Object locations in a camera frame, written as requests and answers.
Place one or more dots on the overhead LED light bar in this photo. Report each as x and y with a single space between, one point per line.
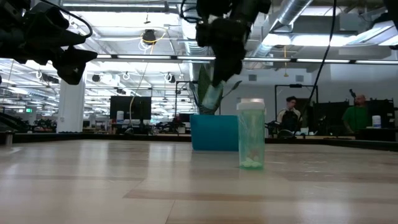
149 57

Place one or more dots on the black overhead rig camera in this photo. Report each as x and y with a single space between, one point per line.
149 36

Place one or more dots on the white square column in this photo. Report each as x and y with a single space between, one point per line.
71 109

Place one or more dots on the black equipment panel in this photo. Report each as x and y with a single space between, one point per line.
384 107
326 115

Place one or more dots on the green snake plant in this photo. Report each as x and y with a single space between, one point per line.
202 81

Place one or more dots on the small grey metal post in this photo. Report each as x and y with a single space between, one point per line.
9 138

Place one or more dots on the white wipes canister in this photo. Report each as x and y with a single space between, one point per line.
120 117
376 121

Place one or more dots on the black metal gantry frame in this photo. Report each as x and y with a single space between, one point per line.
295 85
176 96

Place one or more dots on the person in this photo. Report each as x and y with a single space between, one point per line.
357 116
289 118

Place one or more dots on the silver horizontal ventilation duct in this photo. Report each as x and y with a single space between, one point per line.
115 5

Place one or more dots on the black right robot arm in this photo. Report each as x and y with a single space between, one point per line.
248 7

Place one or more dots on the green exit sign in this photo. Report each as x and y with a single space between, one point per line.
29 110

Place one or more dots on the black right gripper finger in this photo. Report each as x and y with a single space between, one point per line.
236 67
221 73

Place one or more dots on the small black device on pole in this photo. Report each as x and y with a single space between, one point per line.
352 92

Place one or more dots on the grey wall vent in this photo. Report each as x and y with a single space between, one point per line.
299 78
252 77

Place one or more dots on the black monitor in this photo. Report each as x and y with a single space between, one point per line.
130 107

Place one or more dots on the small black hanging camera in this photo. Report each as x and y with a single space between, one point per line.
172 78
96 78

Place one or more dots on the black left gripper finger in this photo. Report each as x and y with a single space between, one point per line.
34 45
73 63

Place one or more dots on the large teal pill bottle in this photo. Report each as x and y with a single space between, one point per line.
251 137

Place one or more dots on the silver slanted ventilation duct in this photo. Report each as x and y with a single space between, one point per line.
292 12

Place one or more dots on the blue plastic basket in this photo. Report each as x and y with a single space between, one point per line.
211 133

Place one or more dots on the silver round ventilation duct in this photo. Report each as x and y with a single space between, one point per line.
188 34

